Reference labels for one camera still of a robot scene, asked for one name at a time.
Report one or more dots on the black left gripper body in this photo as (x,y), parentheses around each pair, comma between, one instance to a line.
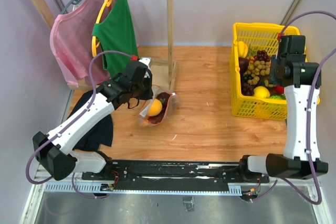
(143,91)

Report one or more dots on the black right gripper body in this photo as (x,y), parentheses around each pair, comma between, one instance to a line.
(275,61)

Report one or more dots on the green custard apple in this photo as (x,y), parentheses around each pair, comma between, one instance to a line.
(277,96)

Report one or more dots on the dark purple bell pepper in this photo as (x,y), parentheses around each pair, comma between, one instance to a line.
(163,97)

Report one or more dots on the yellow peach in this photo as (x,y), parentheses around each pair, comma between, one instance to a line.
(155,108)

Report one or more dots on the clear zip top bag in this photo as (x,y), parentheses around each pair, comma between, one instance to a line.
(173,104)

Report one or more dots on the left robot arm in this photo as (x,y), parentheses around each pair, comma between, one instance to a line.
(55,149)

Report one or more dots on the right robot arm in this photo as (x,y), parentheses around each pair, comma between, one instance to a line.
(301,81)

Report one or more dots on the green tank top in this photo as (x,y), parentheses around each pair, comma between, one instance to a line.
(116,32)

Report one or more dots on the dark grape bunch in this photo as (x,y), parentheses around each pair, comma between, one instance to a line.
(262,56)

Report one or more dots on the brown longan bunch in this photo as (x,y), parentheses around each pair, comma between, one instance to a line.
(258,73)

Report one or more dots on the yellow lemon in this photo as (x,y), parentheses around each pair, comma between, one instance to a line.
(261,92)

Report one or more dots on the yellow plastic basket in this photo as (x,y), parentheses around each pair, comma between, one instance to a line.
(257,36)

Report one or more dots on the yellow bell pepper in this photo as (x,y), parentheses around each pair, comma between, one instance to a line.
(242,49)

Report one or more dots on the dark navy cloth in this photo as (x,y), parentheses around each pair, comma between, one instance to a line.
(101,133)

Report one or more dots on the pink shirt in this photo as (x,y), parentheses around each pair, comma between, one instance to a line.
(70,41)

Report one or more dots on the yellow hanger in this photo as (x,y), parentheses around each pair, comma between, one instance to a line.
(95,43)

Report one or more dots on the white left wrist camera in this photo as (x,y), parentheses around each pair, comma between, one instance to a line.
(146,61)

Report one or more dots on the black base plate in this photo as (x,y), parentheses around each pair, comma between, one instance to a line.
(175,176)

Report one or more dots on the aluminium rail frame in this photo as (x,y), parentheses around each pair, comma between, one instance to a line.
(74,200)

